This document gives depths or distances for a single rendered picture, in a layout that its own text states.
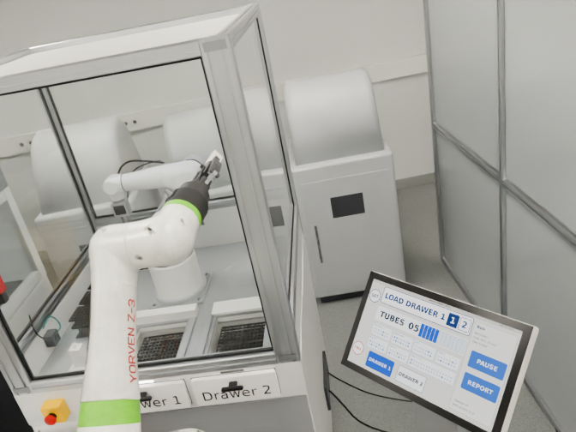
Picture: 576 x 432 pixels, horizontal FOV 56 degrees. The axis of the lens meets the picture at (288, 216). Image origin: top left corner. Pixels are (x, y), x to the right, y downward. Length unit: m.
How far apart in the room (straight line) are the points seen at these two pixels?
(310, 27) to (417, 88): 1.07
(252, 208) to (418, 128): 3.63
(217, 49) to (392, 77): 3.49
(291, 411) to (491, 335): 0.78
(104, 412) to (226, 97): 0.80
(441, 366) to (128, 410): 0.86
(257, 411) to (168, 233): 1.05
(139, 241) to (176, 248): 0.08
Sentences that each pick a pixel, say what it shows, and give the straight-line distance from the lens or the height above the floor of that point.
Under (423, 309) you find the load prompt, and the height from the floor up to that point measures 1.16.
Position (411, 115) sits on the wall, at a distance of 4.99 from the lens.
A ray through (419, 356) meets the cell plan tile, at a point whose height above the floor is 1.06.
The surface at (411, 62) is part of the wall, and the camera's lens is 4.84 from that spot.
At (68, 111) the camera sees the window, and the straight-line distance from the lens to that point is 1.59.
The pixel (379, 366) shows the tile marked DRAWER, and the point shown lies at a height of 1.00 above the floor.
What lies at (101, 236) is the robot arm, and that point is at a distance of 1.18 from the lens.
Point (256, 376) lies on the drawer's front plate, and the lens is 1.87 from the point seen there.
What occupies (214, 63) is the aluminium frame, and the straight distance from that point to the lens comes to 1.43.
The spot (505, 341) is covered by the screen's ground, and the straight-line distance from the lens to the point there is 1.53.
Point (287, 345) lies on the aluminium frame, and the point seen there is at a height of 1.02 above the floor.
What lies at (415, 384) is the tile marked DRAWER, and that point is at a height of 1.00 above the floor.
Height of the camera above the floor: 2.13
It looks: 25 degrees down
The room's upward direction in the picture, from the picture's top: 12 degrees counter-clockwise
